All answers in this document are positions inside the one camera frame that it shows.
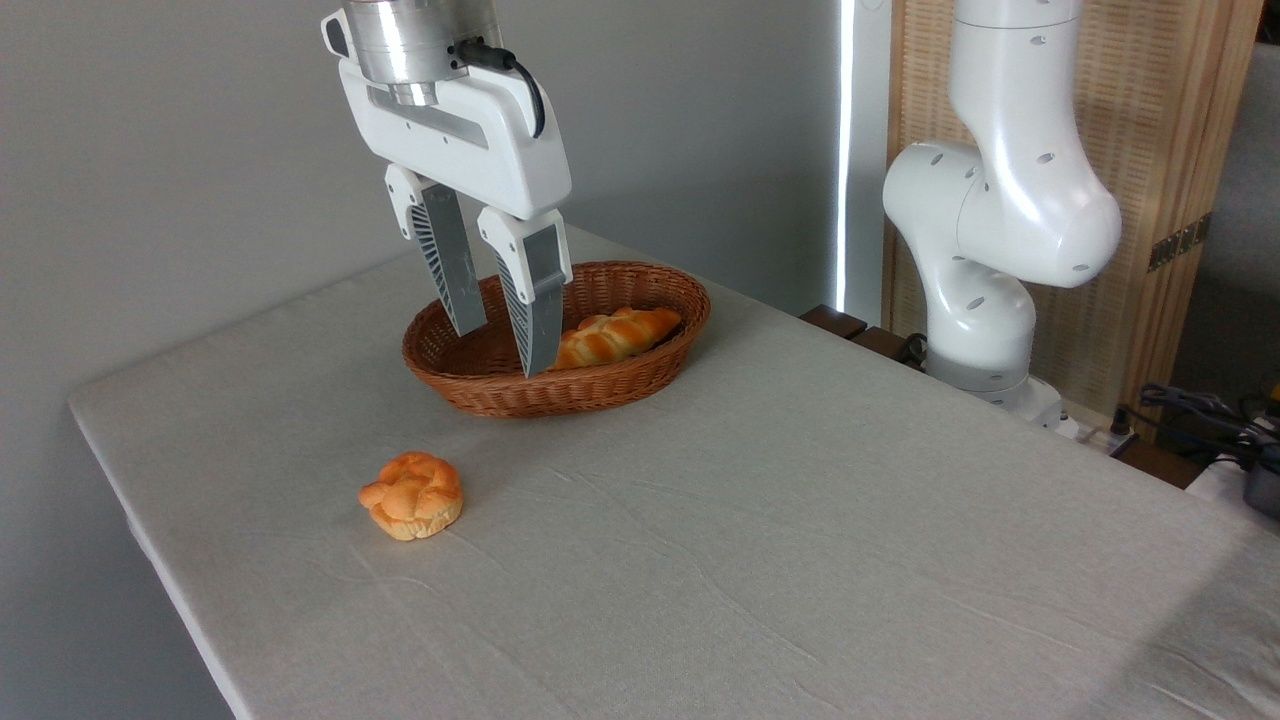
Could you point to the light grey tablecloth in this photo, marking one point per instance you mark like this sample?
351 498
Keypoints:
750 550

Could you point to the white power strip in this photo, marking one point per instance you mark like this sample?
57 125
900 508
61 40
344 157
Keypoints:
1085 428

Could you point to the white window frame strip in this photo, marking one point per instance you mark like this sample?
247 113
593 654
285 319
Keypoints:
860 150

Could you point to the metal screen hinge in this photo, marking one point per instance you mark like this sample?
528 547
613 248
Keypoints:
1180 242

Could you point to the long braided bread loaf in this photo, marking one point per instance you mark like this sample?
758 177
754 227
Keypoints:
615 335

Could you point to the round knotted bread bun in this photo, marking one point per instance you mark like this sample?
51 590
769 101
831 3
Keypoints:
412 496

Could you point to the dark grey device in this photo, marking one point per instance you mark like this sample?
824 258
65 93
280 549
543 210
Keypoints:
1265 488

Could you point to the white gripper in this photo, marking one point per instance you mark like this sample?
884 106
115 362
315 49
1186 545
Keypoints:
470 140

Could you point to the brown wicker oval basket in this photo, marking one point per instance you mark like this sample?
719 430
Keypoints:
600 385

